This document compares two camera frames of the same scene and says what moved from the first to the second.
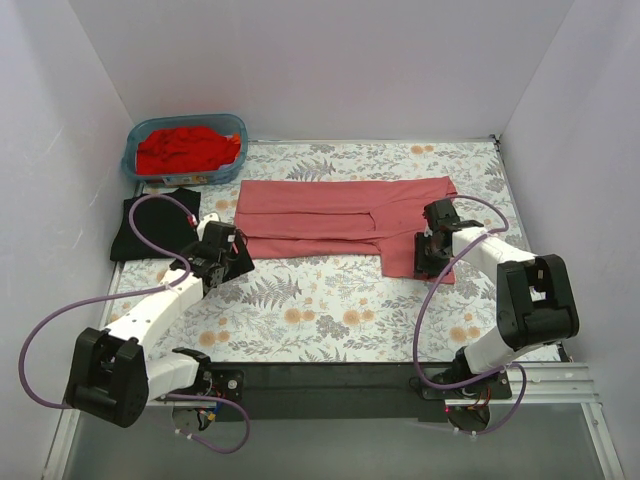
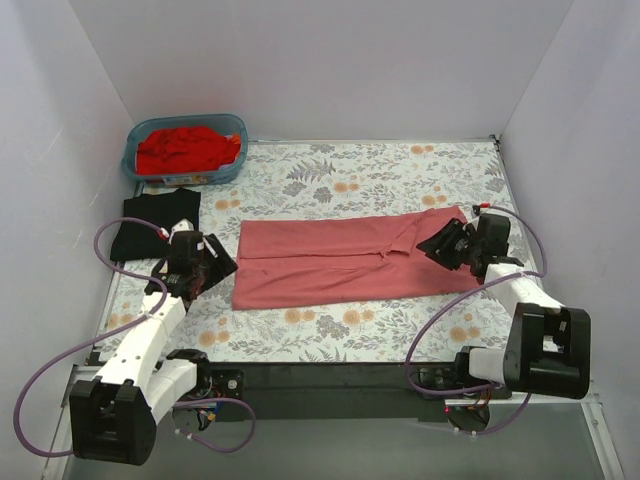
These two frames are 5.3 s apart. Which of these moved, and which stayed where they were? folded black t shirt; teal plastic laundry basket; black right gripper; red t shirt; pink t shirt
Moved: pink t shirt; black right gripper
Stayed: teal plastic laundry basket; folded black t shirt; red t shirt
